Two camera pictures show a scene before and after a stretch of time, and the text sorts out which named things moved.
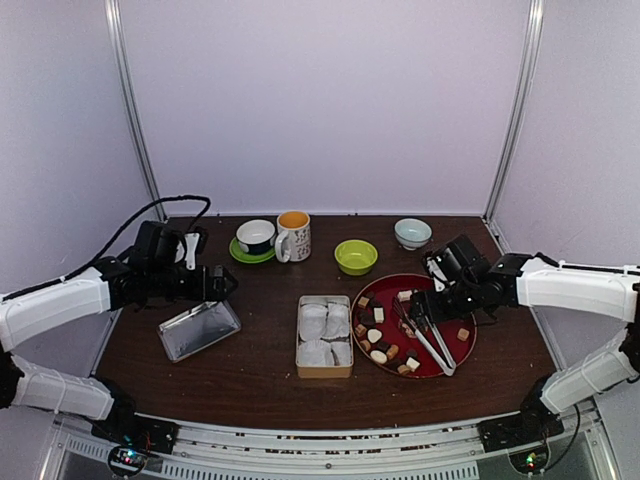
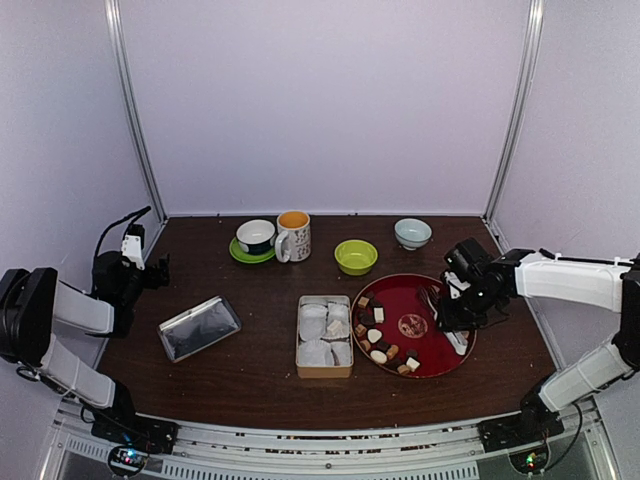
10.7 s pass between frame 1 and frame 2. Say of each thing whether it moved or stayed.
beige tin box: stayed
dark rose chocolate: stayed
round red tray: stayed
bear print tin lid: stayed
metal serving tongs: moved
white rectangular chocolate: moved
